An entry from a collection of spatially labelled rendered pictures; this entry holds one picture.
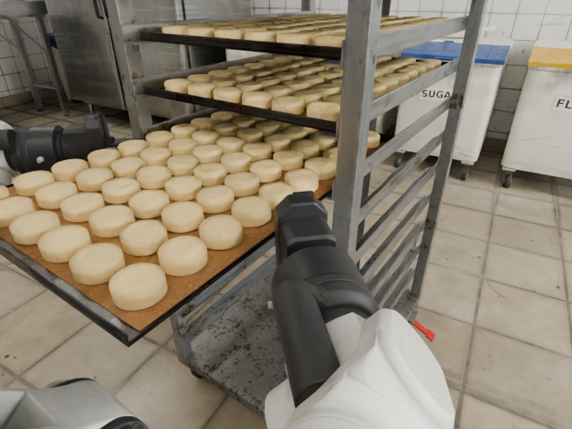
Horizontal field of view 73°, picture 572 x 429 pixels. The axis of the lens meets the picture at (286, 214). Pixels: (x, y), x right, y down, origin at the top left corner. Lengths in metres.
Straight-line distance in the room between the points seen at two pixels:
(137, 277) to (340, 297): 0.19
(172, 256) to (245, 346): 0.79
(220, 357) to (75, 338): 0.59
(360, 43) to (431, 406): 0.38
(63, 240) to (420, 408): 0.38
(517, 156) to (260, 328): 1.87
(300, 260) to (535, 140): 2.28
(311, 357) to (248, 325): 0.98
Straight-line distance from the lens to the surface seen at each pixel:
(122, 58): 0.80
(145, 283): 0.38
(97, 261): 0.43
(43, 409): 0.64
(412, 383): 0.23
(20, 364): 1.56
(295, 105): 0.60
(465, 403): 1.34
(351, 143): 0.51
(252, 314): 1.26
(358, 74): 0.49
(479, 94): 2.49
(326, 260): 0.35
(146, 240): 0.44
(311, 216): 0.42
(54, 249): 0.47
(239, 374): 1.12
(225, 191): 0.53
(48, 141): 0.79
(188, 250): 0.41
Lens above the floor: 1.03
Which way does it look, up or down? 30 degrees down
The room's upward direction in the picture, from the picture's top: straight up
